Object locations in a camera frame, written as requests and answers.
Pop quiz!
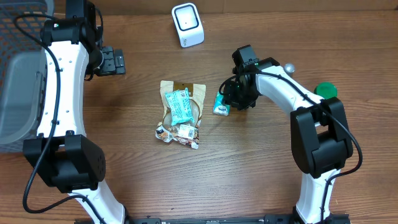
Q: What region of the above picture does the teal small carton box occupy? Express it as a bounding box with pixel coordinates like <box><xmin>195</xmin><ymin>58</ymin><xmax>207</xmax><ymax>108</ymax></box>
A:
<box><xmin>213</xmin><ymin>92</ymin><xmax>230</xmax><ymax>116</ymax></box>

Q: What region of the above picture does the brown Pantree snack packet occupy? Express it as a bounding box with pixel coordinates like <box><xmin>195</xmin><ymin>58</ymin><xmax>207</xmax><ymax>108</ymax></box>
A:
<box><xmin>158</xmin><ymin>80</ymin><xmax>206</xmax><ymax>128</ymax></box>

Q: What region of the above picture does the clear plastic container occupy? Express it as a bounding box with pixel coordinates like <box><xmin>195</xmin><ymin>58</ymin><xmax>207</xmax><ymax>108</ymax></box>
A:
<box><xmin>284</xmin><ymin>63</ymin><xmax>295</xmax><ymax>77</ymax></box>

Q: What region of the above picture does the teal white snack packet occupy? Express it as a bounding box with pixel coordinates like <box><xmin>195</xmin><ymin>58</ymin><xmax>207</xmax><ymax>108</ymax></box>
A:
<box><xmin>165</xmin><ymin>88</ymin><xmax>194</xmax><ymax>126</ymax></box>

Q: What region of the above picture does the brown white snack wrapper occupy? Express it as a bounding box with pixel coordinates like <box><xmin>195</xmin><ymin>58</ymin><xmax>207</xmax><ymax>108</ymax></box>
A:
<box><xmin>155</xmin><ymin>122</ymin><xmax>200</xmax><ymax>149</ymax></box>

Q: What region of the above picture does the green lid spice jar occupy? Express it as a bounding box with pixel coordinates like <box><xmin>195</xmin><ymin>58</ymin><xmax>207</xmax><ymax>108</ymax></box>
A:
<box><xmin>313</xmin><ymin>82</ymin><xmax>338</xmax><ymax>99</ymax></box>

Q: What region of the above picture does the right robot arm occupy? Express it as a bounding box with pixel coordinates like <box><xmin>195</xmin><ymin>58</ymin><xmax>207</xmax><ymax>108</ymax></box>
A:
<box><xmin>219</xmin><ymin>45</ymin><xmax>353</xmax><ymax>223</ymax></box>

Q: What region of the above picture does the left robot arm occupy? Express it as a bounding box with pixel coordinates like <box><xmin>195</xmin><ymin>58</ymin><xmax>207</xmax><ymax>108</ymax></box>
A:
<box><xmin>22</xmin><ymin>0</ymin><xmax>129</xmax><ymax>223</ymax></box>

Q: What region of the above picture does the white barcode scanner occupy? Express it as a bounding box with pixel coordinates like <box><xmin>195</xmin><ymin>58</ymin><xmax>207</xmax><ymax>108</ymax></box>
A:
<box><xmin>172</xmin><ymin>2</ymin><xmax>205</xmax><ymax>48</ymax></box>

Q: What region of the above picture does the grey plastic mesh basket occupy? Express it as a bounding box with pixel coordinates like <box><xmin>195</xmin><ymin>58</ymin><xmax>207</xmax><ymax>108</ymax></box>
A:
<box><xmin>1</xmin><ymin>0</ymin><xmax>54</xmax><ymax>153</ymax></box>

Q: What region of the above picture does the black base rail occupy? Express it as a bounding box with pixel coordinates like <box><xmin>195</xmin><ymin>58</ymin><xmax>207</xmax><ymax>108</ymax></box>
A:
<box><xmin>73</xmin><ymin>213</ymin><xmax>352</xmax><ymax>224</ymax></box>

